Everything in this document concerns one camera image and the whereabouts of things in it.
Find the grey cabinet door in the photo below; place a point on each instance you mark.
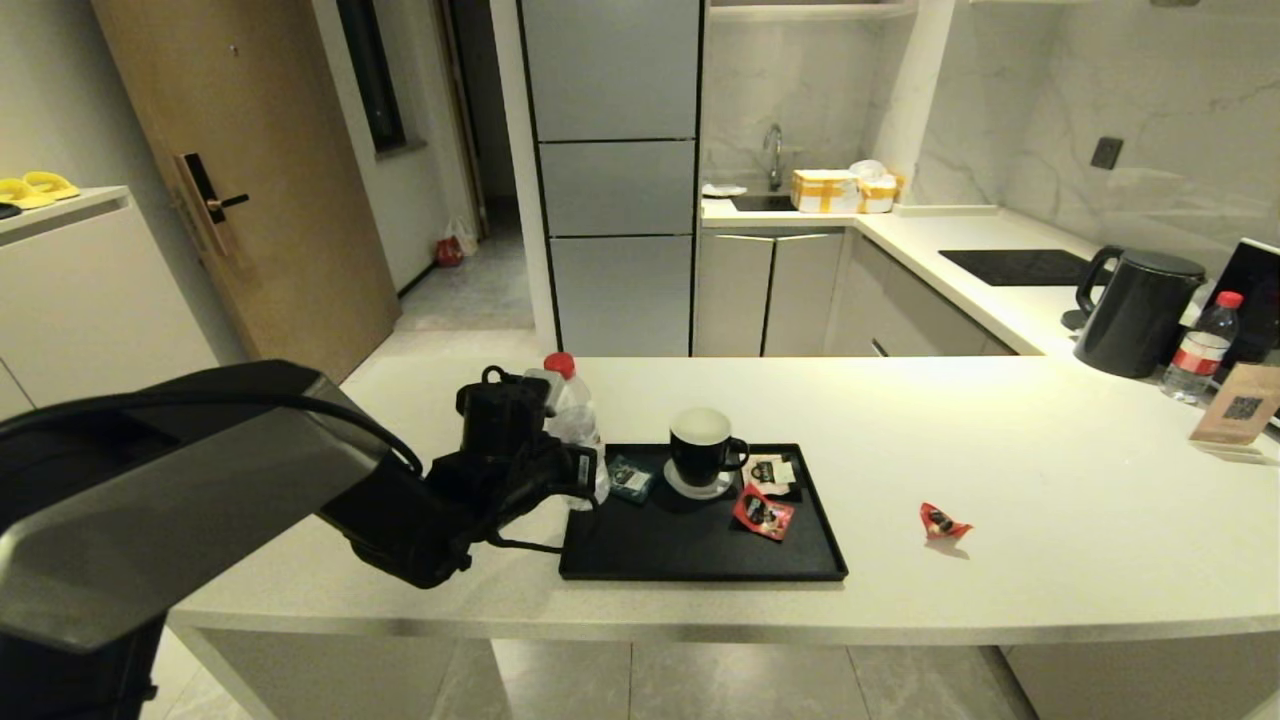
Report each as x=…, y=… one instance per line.
x=803, y=297
x=732, y=297

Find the beige coffee sachet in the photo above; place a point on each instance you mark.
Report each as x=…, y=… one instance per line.
x=770, y=472

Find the small black flat object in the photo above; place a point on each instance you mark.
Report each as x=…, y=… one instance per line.
x=9, y=210

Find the dark narrow wall panel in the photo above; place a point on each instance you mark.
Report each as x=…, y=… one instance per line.
x=372, y=78

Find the black electric kettle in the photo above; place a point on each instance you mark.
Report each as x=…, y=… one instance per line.
x=1140, y=315

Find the black induction cooktop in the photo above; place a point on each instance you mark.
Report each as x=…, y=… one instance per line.
x=1015, y=267

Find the red plastic bag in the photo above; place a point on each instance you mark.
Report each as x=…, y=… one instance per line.
x=450, y=254

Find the red coffee sachet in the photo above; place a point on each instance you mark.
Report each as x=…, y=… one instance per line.
x=942, y=521
x=765, y=514

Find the dark wall socket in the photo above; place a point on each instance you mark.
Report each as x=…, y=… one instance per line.
x=1106, y=153

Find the brown QR code sign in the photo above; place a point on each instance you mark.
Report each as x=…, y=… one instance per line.
x=1238, y=408

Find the white crumpled bag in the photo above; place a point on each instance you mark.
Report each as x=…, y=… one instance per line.
x=868, y=169

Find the brown wooden door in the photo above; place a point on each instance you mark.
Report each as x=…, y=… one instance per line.
x=290, y=180

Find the clear water bottle red cap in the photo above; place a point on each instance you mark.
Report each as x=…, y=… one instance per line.
x=580, y=420
x=1200, y=355

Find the black rectangular serving tray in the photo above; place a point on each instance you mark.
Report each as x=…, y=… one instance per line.
x=690, y=550

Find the yellow slipper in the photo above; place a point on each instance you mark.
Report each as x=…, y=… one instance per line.
x=22, y=193
x=52, y=183

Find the black mug white inside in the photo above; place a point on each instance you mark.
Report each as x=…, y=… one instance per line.
x=700, y=452

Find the teal tea bag packet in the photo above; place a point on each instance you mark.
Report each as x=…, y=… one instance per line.
x=631, y=478

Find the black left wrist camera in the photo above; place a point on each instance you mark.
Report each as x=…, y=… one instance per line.
x=500, y=410

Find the chrome sink faucet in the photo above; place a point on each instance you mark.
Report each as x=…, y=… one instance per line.
x=774, y=155

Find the white shoe cabinet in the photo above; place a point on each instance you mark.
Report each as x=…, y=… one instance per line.
x=90, y=300

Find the steel kitchen sink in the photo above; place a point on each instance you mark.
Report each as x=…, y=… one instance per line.
x=762, y=203

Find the small yellow taped box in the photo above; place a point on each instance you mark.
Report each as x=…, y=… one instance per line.
x=878, y=194

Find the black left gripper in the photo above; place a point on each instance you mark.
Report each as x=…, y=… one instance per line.
x=510, y=480

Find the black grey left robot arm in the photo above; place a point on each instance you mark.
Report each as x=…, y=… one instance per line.
x=150, y=520

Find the large yellow taped box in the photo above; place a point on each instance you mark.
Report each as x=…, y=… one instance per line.
x=826, y=191

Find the grey tall refrigerator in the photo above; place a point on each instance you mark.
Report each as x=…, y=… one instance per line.
x=615, y=180

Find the white round saucer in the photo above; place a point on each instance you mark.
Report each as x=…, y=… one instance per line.
x=700, y=491

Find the black tablet screen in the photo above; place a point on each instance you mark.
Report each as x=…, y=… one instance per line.
x=1258, y=295

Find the grey drawer cabinet front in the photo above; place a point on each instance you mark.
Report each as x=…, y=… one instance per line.
x=910, y=312

